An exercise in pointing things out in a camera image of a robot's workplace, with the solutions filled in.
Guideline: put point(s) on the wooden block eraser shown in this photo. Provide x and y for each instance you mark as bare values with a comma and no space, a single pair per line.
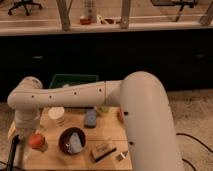
103,149

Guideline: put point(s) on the dark brown bowl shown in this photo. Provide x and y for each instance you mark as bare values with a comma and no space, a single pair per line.
64,138

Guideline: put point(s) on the crumpled clear plastic bag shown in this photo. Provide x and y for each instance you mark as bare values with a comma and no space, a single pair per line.
74,144

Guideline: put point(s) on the blue grey sponge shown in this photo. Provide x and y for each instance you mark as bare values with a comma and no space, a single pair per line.
90,118

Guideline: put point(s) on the green plastic bin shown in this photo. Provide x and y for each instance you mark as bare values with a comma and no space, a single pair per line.
59,80

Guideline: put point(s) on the orange apple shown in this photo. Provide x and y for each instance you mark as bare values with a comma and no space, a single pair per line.
30,140

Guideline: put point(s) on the black office chair left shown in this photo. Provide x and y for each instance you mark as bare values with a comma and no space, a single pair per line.
24,3

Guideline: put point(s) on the white plastic cup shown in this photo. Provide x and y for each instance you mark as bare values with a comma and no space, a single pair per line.
57,115

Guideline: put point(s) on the red bowl on shelf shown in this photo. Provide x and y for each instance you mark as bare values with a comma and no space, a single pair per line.
85,21

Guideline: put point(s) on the small green object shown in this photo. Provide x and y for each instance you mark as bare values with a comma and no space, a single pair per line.
104,109

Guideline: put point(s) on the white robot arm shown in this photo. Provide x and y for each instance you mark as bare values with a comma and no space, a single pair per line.
142,99

